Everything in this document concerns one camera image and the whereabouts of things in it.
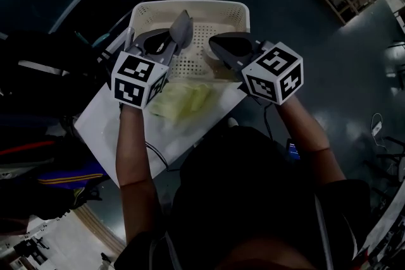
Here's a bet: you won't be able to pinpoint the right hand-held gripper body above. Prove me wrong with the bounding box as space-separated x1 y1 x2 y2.
235 39 304 106

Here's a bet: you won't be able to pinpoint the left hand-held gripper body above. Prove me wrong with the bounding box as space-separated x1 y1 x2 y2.
110 40 172 110

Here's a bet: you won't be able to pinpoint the cream perforated plastic basket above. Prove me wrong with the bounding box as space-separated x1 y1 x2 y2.
129 0 251 83

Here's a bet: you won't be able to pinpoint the yellow cloth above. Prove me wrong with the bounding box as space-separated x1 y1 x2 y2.
147 80 212 121

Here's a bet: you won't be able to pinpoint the person's left forearm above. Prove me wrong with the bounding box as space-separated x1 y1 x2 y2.
115 102 159 244

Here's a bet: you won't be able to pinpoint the person's right forearm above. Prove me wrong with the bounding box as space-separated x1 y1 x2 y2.
275 94 347 184

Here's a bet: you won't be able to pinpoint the teal round plastic object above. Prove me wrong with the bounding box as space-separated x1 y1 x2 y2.
91 33 111 48

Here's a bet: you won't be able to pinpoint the white sink basin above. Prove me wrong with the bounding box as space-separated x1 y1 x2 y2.
74 27 247 189

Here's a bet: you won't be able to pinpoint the black phone lit screen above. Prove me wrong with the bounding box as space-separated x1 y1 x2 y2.
286 138 301 161

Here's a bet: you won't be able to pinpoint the white power adapter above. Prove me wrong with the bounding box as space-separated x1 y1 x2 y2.
370 113 383 137

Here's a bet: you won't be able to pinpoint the purple garment yellow stripes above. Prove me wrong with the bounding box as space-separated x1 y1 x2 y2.
36 164 110 191

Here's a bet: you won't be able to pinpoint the person's torso black shirt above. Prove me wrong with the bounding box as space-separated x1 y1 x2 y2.
113 126 373 270

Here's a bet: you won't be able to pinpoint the dark garment red stripe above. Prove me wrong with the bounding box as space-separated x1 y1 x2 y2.
0 123 73 168

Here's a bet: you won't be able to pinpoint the black yellow bag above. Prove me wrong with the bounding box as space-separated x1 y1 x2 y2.
71 186 103 210

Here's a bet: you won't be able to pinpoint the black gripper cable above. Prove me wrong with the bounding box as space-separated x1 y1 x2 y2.
144 141 181 172
263 102 277 142

